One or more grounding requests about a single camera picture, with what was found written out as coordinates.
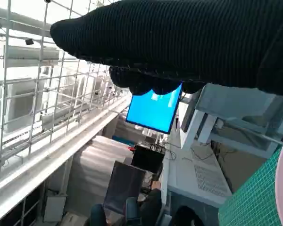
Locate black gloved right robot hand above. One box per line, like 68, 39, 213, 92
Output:
50, 0, 283, 97

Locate blue lit monitor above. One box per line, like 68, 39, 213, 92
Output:
125, 82, 183, 135

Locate black computer case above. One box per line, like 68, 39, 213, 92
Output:
131, 145, 166, 174

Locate white perforated cabinet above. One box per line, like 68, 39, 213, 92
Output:
167, 145, 233, 208

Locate dark unlit monitor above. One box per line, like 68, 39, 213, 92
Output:
103, 161, 147, 214

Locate person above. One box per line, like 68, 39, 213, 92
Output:
91, 181, 205, 226

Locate green cutting mat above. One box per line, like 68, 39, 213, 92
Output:
218, 143, 283, 226

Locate white wire grid fence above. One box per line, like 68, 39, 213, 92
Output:
0, 0, 133, 184

